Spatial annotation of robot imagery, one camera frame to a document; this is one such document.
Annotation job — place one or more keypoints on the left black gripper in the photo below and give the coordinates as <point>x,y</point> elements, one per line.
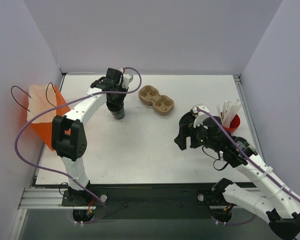
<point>115,99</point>

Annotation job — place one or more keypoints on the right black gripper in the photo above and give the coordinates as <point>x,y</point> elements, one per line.
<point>188,132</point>

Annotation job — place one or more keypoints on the black paper coffee cup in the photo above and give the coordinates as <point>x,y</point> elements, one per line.
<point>117,111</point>

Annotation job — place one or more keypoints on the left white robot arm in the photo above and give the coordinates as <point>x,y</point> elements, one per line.
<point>68,131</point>

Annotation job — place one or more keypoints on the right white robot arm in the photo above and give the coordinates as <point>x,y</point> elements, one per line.
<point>279,206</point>

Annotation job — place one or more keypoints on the brown cardboard cup carrier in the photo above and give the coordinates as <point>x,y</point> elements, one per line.
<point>150,96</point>

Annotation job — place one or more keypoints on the red plastic cup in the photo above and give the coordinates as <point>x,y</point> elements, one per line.
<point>231,124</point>

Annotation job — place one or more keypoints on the orange paper bag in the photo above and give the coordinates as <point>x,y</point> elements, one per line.
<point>42,98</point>

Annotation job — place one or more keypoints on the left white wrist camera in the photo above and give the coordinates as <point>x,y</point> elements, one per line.
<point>126,79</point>

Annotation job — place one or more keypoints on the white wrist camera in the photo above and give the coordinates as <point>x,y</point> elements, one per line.
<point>199,113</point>
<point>126,79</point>

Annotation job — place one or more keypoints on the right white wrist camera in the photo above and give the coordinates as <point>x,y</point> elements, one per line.
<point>199,113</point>

